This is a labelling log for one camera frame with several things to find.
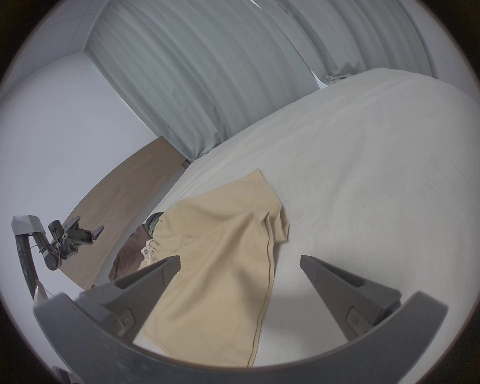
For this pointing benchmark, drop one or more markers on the olive green garment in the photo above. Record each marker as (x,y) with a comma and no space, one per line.
(154,222)

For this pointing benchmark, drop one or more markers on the brown shorts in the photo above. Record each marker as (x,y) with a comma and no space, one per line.
(127,255)

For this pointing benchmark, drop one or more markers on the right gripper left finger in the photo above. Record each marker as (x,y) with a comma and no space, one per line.
(127,300)

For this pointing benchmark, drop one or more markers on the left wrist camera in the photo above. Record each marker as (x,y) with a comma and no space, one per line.
(55,228)

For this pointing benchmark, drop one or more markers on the tan shorts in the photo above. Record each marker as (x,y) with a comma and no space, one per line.
(217,262)

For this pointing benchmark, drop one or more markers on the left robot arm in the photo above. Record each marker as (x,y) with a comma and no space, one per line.
(50,260)

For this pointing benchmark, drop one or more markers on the bed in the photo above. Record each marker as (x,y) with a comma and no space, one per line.
(356,187)

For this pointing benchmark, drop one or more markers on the pale green curtain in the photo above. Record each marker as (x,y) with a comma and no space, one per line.
(195,75)
(337,37)

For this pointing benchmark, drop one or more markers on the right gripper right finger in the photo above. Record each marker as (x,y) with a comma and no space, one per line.
(348,300)

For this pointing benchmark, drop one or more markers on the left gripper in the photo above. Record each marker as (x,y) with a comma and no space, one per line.
(79,236)

